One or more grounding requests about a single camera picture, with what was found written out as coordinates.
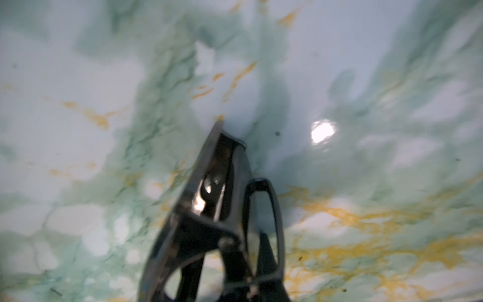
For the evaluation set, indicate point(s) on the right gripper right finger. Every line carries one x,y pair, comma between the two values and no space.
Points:
274,290

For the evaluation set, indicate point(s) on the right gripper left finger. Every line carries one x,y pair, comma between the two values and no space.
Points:
190,280

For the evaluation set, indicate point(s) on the long black leather belt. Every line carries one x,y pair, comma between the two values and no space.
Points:
222,208

